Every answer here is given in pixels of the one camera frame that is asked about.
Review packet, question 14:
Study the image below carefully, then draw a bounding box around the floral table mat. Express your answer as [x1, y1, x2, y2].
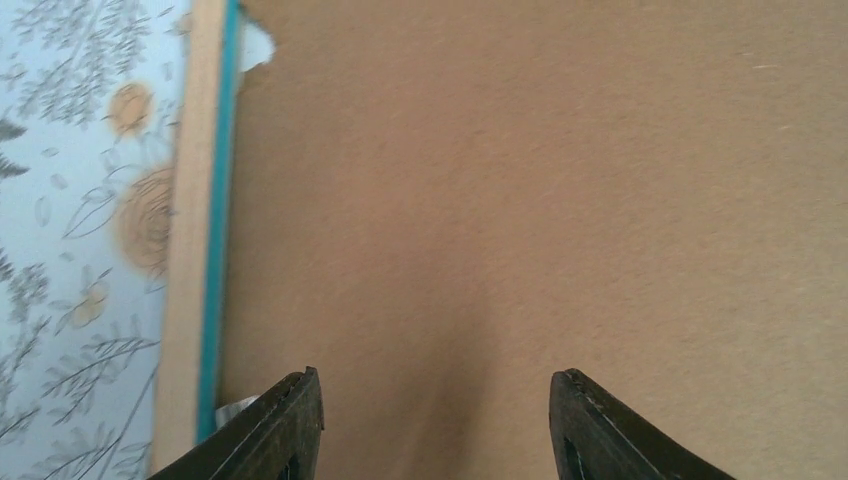
[1, 0, 191, 479]

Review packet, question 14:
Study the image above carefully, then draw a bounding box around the wooden picture frame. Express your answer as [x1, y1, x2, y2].
[151, 1, 241, 476]

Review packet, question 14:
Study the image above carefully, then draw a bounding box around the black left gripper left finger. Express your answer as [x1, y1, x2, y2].
[151, 367, 324, 480]

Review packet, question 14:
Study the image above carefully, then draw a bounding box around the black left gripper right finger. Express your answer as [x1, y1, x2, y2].
[549, 369, 732, 480]

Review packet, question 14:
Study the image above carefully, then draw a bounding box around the brown backing board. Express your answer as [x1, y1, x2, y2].
[219, 1, 847, 479]

